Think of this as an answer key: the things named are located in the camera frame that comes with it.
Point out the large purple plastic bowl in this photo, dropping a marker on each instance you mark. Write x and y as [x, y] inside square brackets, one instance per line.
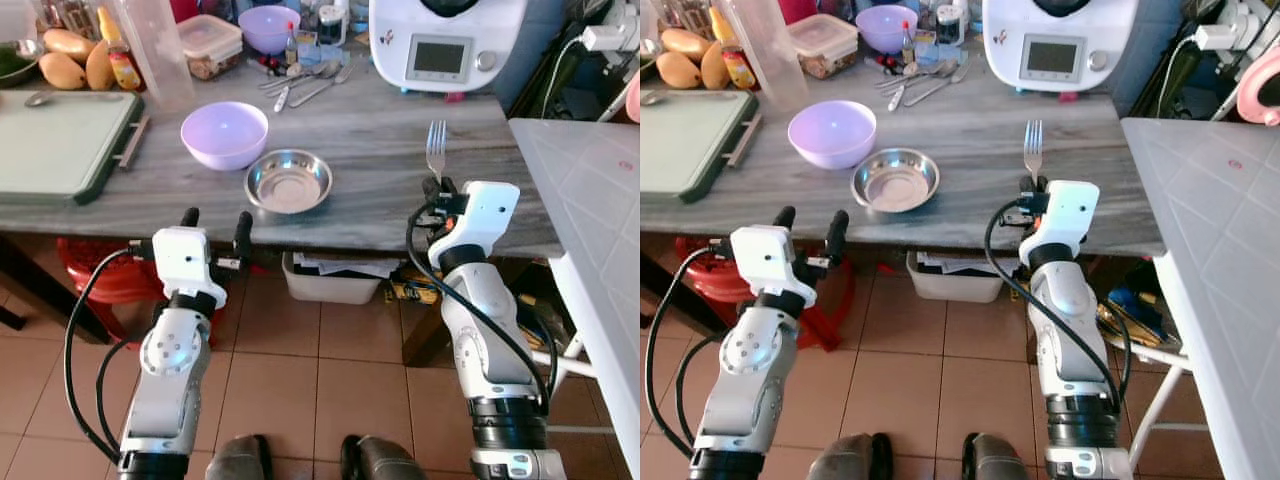
[224, 135]
[832, 133]

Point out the lidded clear food box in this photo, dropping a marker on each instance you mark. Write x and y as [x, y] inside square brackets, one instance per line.
[822, 42]
[210, 42]

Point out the grey left robot foot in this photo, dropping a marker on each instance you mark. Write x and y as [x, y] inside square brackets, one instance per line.
[850, 460]
[238, 462]

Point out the white plastic folding table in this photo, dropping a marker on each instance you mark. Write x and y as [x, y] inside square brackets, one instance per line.
[1210, 230]
[585, 230]

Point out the red plastic stool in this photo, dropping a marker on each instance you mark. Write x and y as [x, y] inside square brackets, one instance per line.
[105, 280]
[700, 262]

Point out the dark glass jar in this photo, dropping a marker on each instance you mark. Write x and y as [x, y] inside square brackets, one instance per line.
[950, 22]
[331, 22]

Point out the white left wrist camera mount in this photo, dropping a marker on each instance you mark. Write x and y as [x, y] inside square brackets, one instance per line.
[185, 260]
[765, 258]

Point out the metal table knife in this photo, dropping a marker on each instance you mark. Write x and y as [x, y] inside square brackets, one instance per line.
[897, 96]
[282, 97]

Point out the pale green cutting board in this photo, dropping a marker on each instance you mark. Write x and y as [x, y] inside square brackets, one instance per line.
[60, 145]
[685, 140]

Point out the long metal spoon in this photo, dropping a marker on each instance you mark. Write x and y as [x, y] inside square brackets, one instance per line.
[45, 98]
[655, 97]

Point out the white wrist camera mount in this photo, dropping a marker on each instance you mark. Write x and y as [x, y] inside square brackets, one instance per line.
[482, 215]
[185, 260]
[765, 258]
[1072, 210]

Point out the grey right robot foot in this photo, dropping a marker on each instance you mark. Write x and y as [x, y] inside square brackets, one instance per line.
[995, 460]
[382, 462]

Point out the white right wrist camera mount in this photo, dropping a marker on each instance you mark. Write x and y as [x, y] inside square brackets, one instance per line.
[482, 215]
[1072, 210]

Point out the small purple plastic bowl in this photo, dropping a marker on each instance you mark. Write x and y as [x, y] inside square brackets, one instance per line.
[268, 25]
[886, 25]

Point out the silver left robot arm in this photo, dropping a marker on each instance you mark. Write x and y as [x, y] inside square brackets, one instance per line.
[165, 350]
[742, 350]

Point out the white plastic bin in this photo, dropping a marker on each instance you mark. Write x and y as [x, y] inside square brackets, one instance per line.
[950, 287]
[330, 288]

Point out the bowl of green vegetables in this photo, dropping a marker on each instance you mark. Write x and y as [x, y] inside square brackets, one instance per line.
[12, 65]

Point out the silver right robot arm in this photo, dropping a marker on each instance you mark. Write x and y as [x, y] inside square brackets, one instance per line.
[470, 330]
[1065, 330]

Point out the silver metal fork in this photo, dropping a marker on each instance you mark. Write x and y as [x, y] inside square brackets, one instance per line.
[1033, 150]
[436, 152]

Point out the white power adapter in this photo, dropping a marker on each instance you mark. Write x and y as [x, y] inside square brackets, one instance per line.
[603, 38]
[1215, 36]

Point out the white kitchen machine with display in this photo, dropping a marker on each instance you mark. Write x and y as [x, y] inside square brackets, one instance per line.
[445, 30]
[1060, 28]

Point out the grey robot foot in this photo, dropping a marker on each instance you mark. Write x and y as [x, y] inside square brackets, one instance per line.
[238, 462]
[850, 460]
[995, 460]
[382, 462]

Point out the yellow mango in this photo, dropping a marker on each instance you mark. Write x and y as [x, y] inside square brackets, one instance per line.
[686, 43]
[68, 43]
[713, 68]
[99, 68]
[60, 71]
[678, 70]

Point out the yellow capped sauce bottle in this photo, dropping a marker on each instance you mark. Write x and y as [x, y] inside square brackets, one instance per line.
[738, 65]
[123, 65]

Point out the small red capped bottle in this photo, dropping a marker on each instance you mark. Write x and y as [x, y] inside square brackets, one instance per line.
[908, 48]
[291, 48]

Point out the tall clear plastic container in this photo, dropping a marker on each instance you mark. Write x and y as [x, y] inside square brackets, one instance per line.
[158, 55]
[770, 55]

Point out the shallow stainless steel dish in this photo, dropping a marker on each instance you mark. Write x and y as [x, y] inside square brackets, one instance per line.
[895, 180]
[288, 181]

